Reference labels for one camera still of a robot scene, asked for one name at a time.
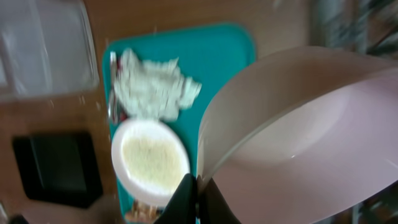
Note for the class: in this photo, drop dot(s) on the brown food scrap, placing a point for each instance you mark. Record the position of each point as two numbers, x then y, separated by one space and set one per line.
142 213

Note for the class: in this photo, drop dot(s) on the grey dishwasher rack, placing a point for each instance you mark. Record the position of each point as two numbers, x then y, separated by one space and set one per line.
365 27

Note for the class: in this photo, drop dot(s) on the clear plastic bin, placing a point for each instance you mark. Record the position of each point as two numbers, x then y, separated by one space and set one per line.
47 49

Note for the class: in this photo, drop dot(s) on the red snack wrapper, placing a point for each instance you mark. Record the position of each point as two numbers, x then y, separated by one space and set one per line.
116 112

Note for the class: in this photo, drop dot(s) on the white tissue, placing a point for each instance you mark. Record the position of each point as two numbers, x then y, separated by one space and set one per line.
153 90

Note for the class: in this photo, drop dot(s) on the black plastic tray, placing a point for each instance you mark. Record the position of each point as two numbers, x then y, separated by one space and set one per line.
58 167

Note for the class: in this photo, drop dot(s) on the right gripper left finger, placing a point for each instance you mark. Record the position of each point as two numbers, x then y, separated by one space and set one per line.
181 207

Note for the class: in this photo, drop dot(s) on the teal serving tray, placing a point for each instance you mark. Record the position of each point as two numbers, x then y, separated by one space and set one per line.
211 55

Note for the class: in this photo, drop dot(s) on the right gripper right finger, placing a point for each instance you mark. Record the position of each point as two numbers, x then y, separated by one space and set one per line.
213 208

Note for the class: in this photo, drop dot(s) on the pink white bowl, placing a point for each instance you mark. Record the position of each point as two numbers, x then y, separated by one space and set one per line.
301 135

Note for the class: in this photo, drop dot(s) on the large white plate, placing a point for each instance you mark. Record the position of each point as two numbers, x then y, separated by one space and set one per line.
149 160

